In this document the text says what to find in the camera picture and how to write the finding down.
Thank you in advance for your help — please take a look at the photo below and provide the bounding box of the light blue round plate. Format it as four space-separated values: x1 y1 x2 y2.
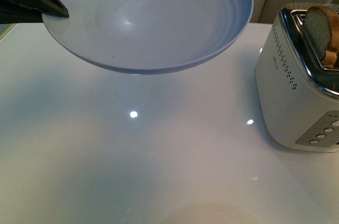
42 0 254 75

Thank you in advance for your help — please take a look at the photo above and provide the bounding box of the slice of brown bread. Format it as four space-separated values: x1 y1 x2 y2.
304 5 338 68

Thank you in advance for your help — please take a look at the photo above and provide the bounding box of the white chrome toaster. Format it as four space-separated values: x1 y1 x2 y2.
255 3 338 153

